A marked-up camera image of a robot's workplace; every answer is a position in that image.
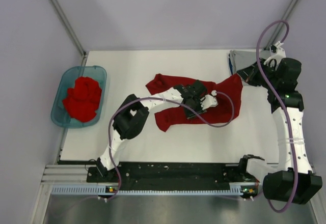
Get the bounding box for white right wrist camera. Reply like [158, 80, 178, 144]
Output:
[266, 41, 286, 63]

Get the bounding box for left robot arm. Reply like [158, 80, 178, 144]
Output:
[96, 80, 218, 182]

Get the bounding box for teal plastic bin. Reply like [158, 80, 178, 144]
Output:
[50, 65, 107, 128]

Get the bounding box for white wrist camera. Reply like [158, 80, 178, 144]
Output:
[266, 41, 286, 63]
[200, 90, 219, 109]

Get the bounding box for folded grey t-shirt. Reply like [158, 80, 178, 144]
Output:
[230, 50, 257, 71]

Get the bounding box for bright red t-shirt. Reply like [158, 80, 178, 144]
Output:
[62, 77, 102, 123]

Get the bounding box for folded blue white t-shirt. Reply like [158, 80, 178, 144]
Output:
[228, 52, 236, 75]

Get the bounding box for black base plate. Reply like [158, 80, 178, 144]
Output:
[87, 162, 261, 191]

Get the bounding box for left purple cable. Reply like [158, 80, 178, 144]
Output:
[98, 89, 236, 204]

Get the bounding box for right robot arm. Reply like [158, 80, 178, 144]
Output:
[237, 58, 322, 205]

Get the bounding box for grey slotted cable duct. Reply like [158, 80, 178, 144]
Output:
[50, 184, 258, 197]

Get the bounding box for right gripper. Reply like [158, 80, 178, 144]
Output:
[236, 58, 279, 91]

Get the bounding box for dark red t-shirt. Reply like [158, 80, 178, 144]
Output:
[146, 74, 243, 132]

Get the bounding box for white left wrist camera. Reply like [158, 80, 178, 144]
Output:
[200, 90, 219, 109]

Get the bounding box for aluminium frame rail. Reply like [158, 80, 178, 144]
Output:
[41, 162, 258, 183]

